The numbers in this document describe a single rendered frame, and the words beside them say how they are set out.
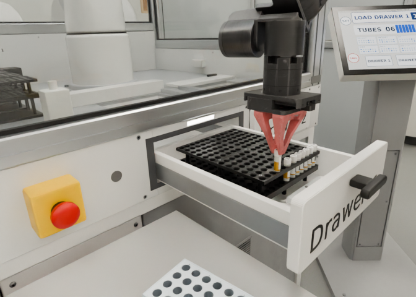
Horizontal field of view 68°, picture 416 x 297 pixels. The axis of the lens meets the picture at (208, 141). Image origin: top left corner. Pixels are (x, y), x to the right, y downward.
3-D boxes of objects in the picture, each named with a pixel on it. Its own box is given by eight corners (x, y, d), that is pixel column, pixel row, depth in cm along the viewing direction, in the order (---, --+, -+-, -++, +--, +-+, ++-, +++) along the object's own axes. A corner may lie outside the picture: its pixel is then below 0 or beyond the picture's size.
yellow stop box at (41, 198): (89, 222, 49) (82, 182, 47) (41, 242, 45) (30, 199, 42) (77, 210, 53) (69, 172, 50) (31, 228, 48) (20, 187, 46)
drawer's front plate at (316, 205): (379, 195, 58) (388, 140, 55) (297, 277, 40) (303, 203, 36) (369, 192, 59) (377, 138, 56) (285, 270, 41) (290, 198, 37)
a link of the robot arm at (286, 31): (298, 10, 40) (312, 13, 44) (251, 13, 44) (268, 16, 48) (294, 64, 42) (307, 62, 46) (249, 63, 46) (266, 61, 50)
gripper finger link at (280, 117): (281, 163, 46) (284, 101, 43) (244, 152, 51) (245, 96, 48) (304, 152, 50) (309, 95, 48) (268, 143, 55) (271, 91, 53)
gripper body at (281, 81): (298, 112, 42) (302, 57, 40) (242, 103, 49) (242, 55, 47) (321, 106, 46) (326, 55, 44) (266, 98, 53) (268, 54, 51)
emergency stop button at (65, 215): (83, 223, 46) (79, 200, 45) (56, 235, 43) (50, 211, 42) (76, 215, 48) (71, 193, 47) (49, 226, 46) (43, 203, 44)
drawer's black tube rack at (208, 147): (317, 180, 61) (319, 150, 59) (262, 217, 49) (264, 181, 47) (233, 153, 76) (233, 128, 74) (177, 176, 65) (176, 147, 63)
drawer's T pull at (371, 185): (387, 182, 46) (388, 174, 46) (367, 202, 41) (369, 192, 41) (362, 176, 49) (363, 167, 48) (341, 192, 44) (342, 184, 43)
